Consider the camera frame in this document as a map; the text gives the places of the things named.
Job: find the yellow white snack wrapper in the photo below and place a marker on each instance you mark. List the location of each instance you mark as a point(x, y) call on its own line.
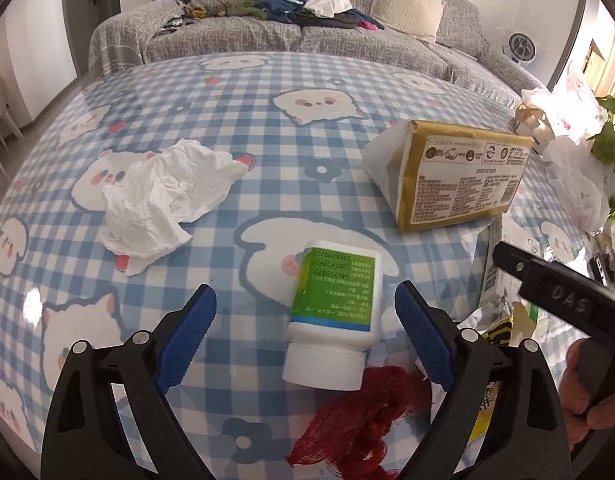
point(487, 340)

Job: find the blue checkered bear tablecloth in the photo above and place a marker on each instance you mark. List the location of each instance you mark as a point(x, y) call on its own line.
point(237, 195)

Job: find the small green white box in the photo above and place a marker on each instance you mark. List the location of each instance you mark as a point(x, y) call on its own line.
point(500, 280)

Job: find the grey covered sofa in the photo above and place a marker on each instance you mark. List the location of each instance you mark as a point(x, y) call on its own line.
point(287, 40)

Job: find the red mesh net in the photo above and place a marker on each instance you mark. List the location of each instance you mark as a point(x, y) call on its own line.
point(362, 425)

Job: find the person's right hand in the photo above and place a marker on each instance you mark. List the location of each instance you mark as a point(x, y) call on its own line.
point(570, 385)

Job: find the crumpled white tissue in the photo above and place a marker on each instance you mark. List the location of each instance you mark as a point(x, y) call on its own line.
point(162, 200)

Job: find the black remote control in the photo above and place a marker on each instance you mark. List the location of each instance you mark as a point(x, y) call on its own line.
point(602, 270)

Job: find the yellow brown carton box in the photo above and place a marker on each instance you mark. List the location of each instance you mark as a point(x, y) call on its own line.
point(452, 175)

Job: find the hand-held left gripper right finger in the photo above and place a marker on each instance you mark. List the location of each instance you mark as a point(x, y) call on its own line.
point(425, 340)

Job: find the pile of clothes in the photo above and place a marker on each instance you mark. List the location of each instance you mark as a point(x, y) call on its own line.
point(297, 7)

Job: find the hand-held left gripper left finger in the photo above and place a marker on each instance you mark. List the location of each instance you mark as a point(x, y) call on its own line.
point(187, 345)

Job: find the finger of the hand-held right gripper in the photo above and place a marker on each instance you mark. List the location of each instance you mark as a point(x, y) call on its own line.
point(512, 260)

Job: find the green potted plant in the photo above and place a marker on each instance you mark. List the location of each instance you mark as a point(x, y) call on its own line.
point(612, 145)

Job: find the cream pillow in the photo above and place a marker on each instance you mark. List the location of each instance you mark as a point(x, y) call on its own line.
point(407, 7)

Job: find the red white plastic bag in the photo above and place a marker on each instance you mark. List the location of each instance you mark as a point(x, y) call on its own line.
point(562, 105)

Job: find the white round fan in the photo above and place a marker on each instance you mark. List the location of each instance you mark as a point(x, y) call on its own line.
point(521, 47)

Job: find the white pill bottle green label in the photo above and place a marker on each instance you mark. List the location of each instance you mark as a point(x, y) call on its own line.
point(335, 300)

